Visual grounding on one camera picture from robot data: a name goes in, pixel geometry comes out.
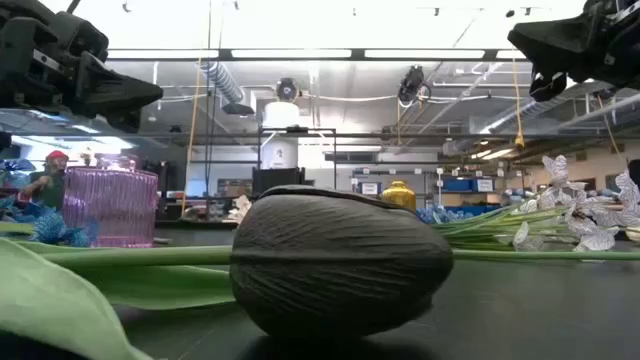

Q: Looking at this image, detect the blue artificial flower bunch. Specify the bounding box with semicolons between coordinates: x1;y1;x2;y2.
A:
0;158;99;249

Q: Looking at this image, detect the pink ribbed glass vase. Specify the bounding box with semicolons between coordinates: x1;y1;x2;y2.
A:
62;153;160;250

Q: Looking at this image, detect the round black ceiling device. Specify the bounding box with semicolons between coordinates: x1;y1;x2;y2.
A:
275;77;301;104

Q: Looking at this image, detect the yellow glass vase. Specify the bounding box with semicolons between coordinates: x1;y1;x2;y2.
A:
380;179;418;212

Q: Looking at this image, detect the long black-framed ceiling light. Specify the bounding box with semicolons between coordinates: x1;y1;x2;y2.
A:
107;48;526;62

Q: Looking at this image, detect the black hanging ceiling device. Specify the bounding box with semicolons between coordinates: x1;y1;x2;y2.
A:
397;64;432;107

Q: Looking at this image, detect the person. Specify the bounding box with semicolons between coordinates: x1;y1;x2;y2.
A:
19;149;69;211

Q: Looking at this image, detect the black monitor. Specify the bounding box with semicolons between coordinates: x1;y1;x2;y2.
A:
251;167;306;197

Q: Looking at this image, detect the white cylindrical tank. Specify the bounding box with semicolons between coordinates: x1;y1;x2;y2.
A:
262;99;301;129

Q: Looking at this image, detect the black artificial tulip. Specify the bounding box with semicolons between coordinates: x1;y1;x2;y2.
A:
0;184;455;360

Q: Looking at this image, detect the large white artificial flower bunch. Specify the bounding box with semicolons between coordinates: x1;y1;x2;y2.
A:
432;154;640;253

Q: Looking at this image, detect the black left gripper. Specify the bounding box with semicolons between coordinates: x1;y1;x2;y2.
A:
0;0;164;133

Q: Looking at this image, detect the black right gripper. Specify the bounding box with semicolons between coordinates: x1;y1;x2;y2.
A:
507;0;640;103

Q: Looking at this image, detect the long blue storage bin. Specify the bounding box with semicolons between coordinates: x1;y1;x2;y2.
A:
417;204;501;225

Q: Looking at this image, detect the white cabinet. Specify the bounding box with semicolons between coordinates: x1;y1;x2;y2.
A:
262;138;300;170

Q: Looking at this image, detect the large silver air duct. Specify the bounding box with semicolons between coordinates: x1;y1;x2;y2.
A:
487;97;591;136

